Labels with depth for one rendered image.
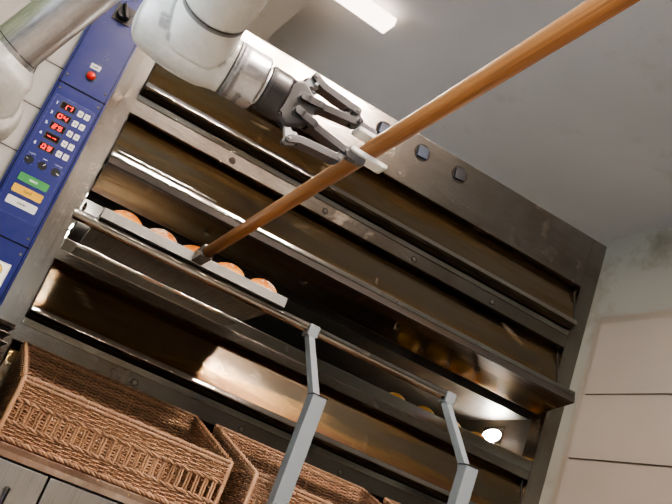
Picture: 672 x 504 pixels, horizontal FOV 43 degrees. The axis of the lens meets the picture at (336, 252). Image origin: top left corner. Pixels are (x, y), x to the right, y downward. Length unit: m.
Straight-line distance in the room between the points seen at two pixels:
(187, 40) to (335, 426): 1.79
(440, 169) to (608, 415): 3.08
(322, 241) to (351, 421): 0.61
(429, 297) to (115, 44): 1.35
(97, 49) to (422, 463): 1.71
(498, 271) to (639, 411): 2.69
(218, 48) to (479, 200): 2.08
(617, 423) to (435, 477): 2.95
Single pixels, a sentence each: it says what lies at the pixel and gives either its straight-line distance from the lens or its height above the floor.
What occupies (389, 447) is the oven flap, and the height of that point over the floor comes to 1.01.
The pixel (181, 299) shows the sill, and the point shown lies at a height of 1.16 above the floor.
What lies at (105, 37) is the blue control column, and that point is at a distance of 2.82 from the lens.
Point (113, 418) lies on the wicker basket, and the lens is 2.09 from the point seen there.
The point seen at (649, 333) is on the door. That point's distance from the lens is 5.95.
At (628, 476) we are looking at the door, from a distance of 5.61.
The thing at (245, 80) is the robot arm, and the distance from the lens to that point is 1.30.
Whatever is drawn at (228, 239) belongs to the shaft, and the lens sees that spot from 2.02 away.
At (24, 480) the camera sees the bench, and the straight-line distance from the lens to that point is 2.03.
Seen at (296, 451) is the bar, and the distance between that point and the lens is 2.12.
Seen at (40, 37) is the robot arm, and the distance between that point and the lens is 1.79.
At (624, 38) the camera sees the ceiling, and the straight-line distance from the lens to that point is 4.78.
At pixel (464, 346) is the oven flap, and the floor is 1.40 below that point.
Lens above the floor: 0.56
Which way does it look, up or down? 20 degrees up
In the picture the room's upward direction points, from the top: 21 degrees clockwise
